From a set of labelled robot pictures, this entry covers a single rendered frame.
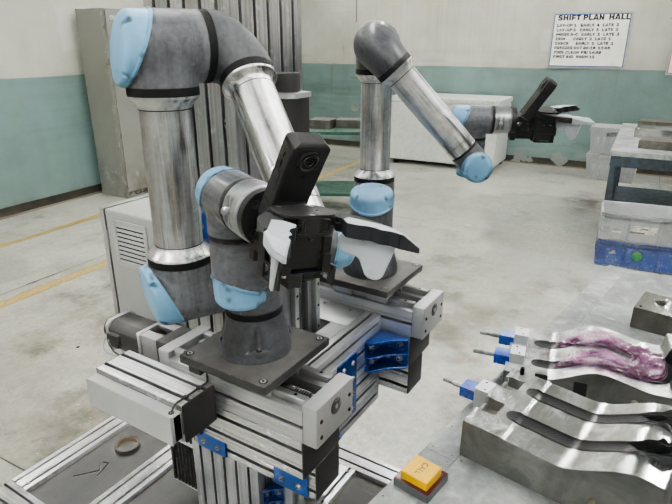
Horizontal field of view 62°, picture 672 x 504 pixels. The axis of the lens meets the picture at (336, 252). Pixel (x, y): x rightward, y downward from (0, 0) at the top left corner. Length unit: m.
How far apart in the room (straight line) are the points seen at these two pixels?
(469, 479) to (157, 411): 0.64
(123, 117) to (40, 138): 0.84
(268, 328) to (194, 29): 0.55
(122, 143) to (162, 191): 5.55
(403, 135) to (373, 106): 6.54
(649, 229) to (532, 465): 3.65
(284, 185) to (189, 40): 0.41
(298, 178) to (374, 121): 0.97
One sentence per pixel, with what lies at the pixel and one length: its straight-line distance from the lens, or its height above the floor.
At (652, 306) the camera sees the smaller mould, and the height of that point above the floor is 0.87.
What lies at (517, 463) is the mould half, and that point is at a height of 0.85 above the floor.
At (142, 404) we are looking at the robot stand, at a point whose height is 0.95.
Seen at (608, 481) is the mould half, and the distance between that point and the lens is 1.18.
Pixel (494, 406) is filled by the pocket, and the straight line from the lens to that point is 1.34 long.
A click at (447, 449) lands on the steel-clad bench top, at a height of 0.80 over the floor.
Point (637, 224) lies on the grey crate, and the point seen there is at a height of 0.36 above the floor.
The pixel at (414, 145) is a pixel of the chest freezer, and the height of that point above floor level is 0.27.
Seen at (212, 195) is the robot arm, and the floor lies 1.45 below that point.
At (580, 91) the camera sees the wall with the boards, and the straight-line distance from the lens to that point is 8.35.
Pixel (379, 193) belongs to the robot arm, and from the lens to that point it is 1.47.
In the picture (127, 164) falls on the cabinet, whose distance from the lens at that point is 6.58.
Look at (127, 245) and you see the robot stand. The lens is 1.52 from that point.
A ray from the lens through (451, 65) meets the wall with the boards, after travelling 8.69.
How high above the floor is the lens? 1.63
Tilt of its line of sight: 21 degrees down
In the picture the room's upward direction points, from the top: straight up
